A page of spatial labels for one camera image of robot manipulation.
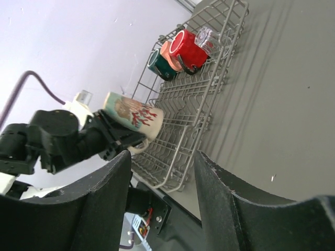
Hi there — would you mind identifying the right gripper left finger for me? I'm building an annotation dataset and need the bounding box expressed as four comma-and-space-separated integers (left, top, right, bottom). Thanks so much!
1, 151, 131, 250

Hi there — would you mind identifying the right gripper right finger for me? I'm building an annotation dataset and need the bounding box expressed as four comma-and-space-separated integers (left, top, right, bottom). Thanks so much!
194, 151, 334, 250

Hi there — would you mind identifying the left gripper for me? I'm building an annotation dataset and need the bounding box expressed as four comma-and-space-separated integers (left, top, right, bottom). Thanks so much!
92, 109, 147, 161

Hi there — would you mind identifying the beige patterned mug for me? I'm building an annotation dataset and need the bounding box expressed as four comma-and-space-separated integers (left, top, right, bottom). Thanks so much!
103, 92, 164, 154

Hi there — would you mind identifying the dark green mug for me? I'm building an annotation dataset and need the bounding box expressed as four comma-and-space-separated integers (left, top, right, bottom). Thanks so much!
147, 49, 177, 81

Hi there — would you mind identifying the small pink mug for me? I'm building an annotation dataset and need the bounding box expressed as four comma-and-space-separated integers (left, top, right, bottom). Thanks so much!
160, 41, 183, 72

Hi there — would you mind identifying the red mug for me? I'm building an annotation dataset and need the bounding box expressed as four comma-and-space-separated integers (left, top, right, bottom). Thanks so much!
169, 29, 208, 75

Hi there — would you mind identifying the clear plastic cup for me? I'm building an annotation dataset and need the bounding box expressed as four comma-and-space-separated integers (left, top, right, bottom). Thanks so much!
194, 26, 232, 56

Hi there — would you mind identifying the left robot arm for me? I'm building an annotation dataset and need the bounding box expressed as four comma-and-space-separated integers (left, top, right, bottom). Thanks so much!
1, 110, 145, 195

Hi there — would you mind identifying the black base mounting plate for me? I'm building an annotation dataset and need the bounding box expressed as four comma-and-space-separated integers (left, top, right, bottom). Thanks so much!
126, 182, 205, 250

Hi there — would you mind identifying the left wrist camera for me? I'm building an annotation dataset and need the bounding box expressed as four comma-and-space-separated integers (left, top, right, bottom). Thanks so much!
63, 90, 93, 127

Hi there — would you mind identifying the grey wire dish rack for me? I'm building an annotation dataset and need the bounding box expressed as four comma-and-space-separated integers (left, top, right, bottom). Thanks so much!
132, 1, 249, 192

